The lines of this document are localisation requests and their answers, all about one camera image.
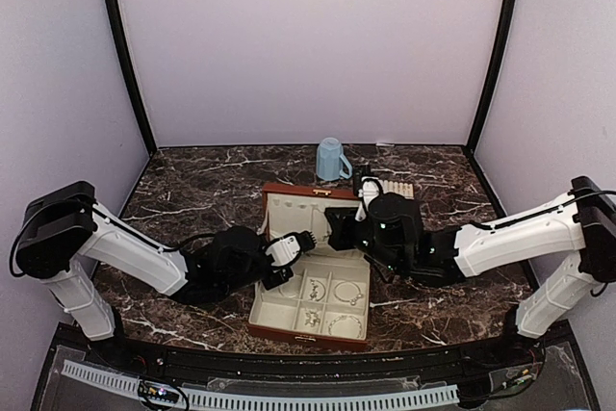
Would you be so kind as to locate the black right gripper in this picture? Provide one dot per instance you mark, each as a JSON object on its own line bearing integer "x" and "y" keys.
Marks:
{"x": 339, "y": 240}

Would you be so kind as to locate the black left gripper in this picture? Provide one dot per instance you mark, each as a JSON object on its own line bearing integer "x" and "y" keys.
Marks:
{"x": 287, "y": 274}

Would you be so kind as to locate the red jewelry display tray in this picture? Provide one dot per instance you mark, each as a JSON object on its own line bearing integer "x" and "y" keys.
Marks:
{"x": 401, "y": 188}

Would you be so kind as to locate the red jewelry box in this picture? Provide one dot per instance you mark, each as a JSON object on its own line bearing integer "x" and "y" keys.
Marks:
{"x": 277, "y": 314}

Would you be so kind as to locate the gold crystal pendant earring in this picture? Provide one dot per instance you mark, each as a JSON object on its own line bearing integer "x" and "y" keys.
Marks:
{"x": 312, "y": 319}

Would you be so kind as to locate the light blue faceted mug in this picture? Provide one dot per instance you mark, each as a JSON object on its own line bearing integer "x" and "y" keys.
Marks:
{"x": 332, "y": 164}

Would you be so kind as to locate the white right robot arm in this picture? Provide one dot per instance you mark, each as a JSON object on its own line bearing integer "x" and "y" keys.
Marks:
{"x": 579, "y": 223}

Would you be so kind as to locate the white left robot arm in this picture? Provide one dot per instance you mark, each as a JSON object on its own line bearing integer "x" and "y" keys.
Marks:
{"x": 68, "y": 223}

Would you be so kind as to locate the silver bangle back right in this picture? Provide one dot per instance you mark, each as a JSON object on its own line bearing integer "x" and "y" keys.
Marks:
{"x": 348, "y": 292}

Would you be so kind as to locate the silver bangle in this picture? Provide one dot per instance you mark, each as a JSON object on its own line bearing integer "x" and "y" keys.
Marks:
{"x": 348, "y": 292}
{"x": 346, "y": 326}

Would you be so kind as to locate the silver bangle front right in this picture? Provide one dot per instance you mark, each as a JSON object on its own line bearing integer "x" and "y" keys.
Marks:
{"x": 346, "y": 326}

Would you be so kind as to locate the white perforated cable rail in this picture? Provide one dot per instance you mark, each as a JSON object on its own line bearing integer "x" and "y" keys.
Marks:
{"x": 163, "y": 396}

